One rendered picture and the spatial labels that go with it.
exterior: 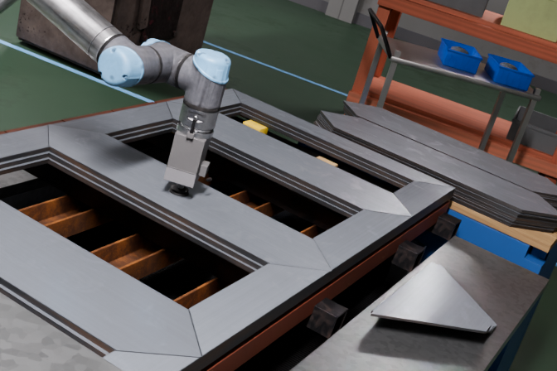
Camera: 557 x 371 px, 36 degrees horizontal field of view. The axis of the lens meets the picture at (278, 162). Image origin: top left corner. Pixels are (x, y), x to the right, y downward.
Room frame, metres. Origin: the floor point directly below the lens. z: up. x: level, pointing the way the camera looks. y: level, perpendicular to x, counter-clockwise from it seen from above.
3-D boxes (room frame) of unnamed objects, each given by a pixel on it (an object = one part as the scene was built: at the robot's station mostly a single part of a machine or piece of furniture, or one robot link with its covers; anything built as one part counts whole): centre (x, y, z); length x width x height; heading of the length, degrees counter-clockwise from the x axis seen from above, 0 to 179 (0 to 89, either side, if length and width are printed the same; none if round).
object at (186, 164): (1.65, 0.17, 0.94); 0.10 x 0.09 x 0.16; 89
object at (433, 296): (1.65, -0.43, 0.77); 0.45 x 0.20 x 0.04; 156
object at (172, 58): (1.68, 0.28, 1.09); 0.11 x 0.11 x 0.08; 67
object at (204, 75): (1.65, 0.18, 1.09); 0.09 x 0.08 x 0.11; 67
